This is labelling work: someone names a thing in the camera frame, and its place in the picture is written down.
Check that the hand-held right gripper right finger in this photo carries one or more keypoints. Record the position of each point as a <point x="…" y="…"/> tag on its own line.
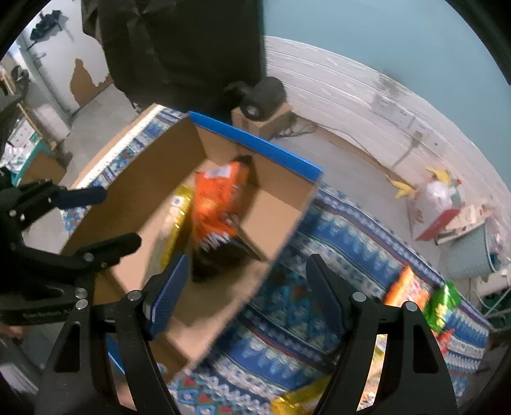
<point x="325" y="293"/>

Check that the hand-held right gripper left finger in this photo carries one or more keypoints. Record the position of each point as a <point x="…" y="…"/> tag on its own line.
<point x="169" y="295"/>

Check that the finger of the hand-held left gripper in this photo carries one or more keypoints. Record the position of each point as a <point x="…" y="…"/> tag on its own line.
<point x="82" y="196"/>
<point x="111" y="247"/>

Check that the cardboard box with blue rim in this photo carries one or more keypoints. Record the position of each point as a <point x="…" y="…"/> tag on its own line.
<point x="151" y="179"/>

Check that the orange and yellow snack bag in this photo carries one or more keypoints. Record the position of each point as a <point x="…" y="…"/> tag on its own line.
<point x="407" y="287"/>

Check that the large orange snack bag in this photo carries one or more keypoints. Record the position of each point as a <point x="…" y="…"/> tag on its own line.
<point x="213" y="207"/>

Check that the gold snack bag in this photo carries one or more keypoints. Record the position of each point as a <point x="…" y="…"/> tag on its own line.
<point x="295" y="401"/>

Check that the green snack bag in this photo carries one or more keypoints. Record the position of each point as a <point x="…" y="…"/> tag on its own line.
<point x="441" y="309"/>

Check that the red snack bag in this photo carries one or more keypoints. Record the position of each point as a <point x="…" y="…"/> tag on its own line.
<point x="445" y="341"/>

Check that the blue patterned cloth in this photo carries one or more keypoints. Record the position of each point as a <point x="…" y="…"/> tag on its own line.
<point x="339" y="223"/>

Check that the banana peel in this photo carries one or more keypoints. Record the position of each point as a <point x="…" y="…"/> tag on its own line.
<point x="403" y="190"/>

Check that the white and red plastic bag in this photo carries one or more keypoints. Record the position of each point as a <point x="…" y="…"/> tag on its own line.
<point x="433" y="195"/>

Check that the pale blue bucket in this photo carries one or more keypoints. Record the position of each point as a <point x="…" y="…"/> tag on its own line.
<point x="467" y="255"/>

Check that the flat cardboard carton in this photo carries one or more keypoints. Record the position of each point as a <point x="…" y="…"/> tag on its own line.
<point x="471" y="215"/>

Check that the small cardboard box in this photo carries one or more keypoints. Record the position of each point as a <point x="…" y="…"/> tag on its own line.
<point x="277" y="124"/>

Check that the dark hanging object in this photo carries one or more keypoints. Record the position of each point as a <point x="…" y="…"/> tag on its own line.
<point x="46" y="24"/>

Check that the black speaker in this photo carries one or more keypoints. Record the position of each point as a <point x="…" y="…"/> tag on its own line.
<point x="265" y="95"/>

